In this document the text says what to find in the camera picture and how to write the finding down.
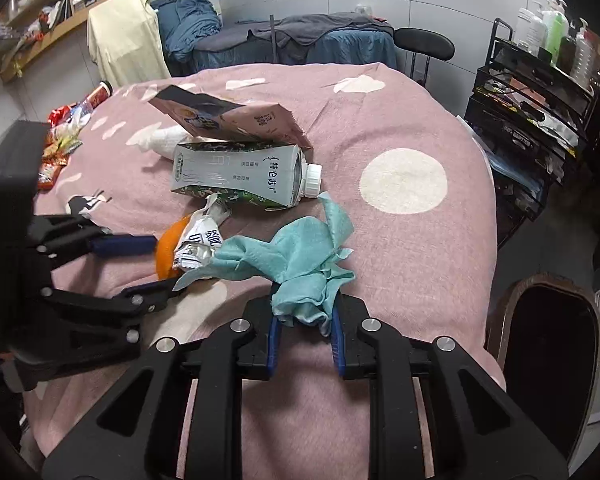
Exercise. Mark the white tissue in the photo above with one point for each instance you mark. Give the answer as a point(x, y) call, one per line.
point(157, 142)

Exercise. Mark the green and white milk carton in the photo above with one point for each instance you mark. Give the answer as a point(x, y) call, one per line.
point(235, 175)

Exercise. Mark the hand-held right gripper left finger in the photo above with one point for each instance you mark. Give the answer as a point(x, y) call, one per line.
point(274, 340)

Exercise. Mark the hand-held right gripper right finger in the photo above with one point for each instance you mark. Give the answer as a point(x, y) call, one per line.
point(336, 345)

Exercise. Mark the black storage cart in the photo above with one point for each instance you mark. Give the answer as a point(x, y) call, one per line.
point(525, 110)

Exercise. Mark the orange fruit peel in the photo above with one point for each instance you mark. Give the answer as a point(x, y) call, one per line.
point(165, 255)

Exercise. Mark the massage bed with grey blanket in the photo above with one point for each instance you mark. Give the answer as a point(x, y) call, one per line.
point(305, 35)

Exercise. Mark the teal cloth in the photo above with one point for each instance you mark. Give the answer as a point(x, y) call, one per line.
point(300, 260)

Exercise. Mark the pile of snack wrappers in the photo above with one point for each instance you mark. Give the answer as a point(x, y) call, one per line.
point(55, 160)

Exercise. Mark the silver wrapper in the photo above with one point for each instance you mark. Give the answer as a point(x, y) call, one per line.
point(196, 245)

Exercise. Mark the white pump bottle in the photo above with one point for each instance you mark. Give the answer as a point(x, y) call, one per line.
point(529, 27)

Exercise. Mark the dark trash bin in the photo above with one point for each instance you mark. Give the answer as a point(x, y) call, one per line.
point(550, 350)

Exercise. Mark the pink paper bag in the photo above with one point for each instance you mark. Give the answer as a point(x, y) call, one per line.
point(230, 115)

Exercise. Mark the white floor lamp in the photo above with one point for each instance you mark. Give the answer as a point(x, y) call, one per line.
point(274, 40)

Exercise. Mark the wooden cubby shelf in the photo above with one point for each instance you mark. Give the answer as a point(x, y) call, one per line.
point(45, 35)

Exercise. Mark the dark pump bottle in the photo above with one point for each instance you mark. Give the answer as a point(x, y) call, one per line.
point(567, 50)

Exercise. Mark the black stool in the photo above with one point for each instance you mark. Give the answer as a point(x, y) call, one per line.
point(425, 42)

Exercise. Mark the red can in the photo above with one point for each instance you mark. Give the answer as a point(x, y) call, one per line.
point(100, 94)

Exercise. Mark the cream cloth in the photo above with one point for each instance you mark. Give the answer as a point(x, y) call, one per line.
point(125, 35)

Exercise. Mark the clear pump bottle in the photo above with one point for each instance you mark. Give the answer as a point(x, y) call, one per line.
point(584, 57)

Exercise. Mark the blue bedding pile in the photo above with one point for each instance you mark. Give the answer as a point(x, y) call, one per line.
point(185, 25)

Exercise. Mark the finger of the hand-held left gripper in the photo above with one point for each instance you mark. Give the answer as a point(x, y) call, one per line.
point(125, 245)
point(130, 302)

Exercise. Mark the clear plastic bottle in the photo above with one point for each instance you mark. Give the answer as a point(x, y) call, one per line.
point(77, 112)

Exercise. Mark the green pump bottle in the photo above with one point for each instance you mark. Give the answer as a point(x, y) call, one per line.
point(557, 30)

